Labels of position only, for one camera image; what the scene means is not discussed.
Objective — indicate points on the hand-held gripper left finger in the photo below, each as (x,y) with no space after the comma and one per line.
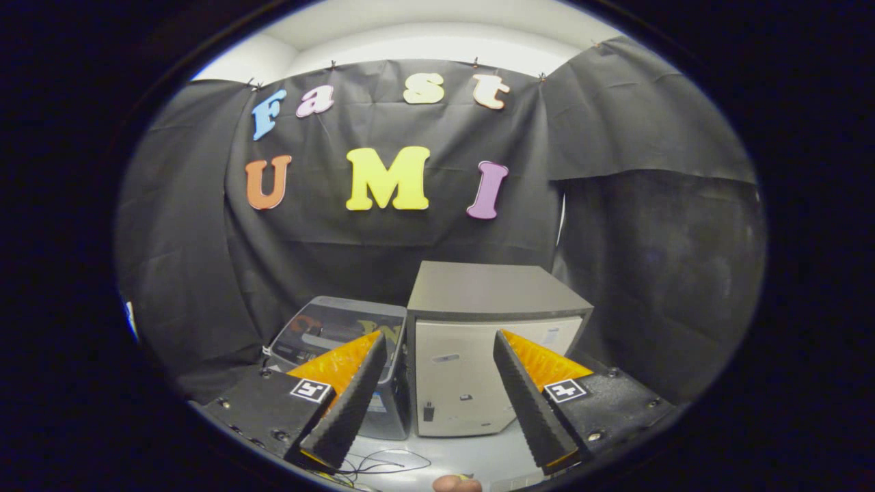
(352,403)

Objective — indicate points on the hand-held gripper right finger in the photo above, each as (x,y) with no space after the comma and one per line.
(523,403)

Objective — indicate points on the black backdrop cloth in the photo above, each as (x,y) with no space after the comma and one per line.
(383,232)

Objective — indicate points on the grey washing machine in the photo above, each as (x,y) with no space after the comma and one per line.
(393,417)

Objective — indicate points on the beige cabinet with dark top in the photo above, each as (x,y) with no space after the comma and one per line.
(458,369)

